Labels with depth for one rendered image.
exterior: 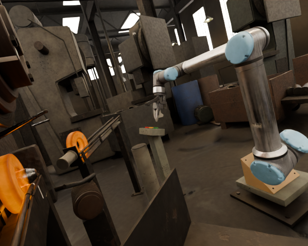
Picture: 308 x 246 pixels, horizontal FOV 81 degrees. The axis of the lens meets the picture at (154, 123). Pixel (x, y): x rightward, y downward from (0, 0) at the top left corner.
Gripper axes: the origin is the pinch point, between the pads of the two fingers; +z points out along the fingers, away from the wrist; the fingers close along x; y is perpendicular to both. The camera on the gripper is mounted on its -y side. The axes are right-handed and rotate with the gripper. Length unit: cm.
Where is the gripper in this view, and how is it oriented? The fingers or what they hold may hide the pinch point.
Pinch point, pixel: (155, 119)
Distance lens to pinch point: 135.6
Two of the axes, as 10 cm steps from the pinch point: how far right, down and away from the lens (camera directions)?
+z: -0.2, 10.0, 0.0
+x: -4.6, -0.1, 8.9
